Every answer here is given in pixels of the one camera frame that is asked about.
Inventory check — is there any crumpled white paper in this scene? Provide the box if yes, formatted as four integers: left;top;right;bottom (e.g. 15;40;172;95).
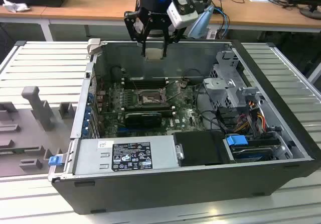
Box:
2;0;31;13

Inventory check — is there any black RAM slot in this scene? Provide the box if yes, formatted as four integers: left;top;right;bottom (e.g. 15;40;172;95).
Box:
124;108;175;113
123;79;169;83
124;105;175;110
124;102;175;107
123;81;169;86
123;84;169;89
123;76;169;80
124;111;176;116

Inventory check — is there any yellow red wire bundle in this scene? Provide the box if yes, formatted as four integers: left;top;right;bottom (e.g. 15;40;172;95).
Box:
235;103;267;134

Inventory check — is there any green RAM stick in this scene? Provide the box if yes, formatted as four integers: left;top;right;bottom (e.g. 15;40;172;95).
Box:
0;147;26;154

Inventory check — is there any grey case latch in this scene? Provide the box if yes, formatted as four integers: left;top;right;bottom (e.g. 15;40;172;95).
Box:
86;38;101;56

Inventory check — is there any black open PC case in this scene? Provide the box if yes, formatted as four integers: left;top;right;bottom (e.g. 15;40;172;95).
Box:
47;38;321;216

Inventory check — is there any pale blue teach pendant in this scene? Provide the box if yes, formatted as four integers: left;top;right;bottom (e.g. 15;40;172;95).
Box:
187;5;216;39

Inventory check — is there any blue card retainer strip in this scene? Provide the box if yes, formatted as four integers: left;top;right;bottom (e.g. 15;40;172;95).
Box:
84;92;94;141

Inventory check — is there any black plastic shroud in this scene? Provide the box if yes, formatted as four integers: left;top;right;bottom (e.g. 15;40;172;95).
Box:
173;131;235;167

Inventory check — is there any silver power supply unit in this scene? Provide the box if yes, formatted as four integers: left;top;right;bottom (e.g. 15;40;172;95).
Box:
64;135;185;177

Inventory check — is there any metal socket cover frame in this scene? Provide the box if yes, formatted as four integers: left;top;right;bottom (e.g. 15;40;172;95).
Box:
162;79;185;103

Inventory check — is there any hard disk drive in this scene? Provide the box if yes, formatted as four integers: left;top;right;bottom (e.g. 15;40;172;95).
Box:
230;143;279;163

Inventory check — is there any green motherboard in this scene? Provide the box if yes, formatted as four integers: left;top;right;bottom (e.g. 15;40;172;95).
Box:
96;79;209;138

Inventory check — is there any blue disk carrier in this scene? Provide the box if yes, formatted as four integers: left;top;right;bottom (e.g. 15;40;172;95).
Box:
225;135;249;156

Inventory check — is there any blue case latch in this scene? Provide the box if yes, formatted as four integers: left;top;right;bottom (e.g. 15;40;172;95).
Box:
48;155;63;167

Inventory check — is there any silver square CPU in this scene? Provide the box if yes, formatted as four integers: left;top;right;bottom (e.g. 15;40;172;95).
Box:
145;48;164;62

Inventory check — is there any long wooden desk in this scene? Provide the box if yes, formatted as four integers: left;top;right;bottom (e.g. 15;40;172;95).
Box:
41;0;321;43

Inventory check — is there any thin wire locking lever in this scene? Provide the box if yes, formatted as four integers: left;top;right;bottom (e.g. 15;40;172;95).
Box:
165;81;181;101
131;79;141;94

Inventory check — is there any short wooden desk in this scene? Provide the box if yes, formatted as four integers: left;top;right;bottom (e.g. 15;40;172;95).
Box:
0;5;55;43

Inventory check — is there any CPU socket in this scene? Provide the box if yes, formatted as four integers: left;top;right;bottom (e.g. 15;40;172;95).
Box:
135;88;168;106

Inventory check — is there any grey parts rack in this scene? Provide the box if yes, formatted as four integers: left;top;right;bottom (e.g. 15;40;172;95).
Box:
0;85;78;178

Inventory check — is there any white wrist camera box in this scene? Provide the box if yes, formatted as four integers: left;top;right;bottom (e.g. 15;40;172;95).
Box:
167;0;199;30

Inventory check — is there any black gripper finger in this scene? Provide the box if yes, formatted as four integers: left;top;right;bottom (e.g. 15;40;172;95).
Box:
123;9;152;57
160;24;187;58

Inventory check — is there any grey metal drive cage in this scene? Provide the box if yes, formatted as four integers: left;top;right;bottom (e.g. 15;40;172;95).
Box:
202;49;267;137

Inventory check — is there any black cylindrical board component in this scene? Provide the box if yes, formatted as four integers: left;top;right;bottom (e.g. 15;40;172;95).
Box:
111;67;123;80

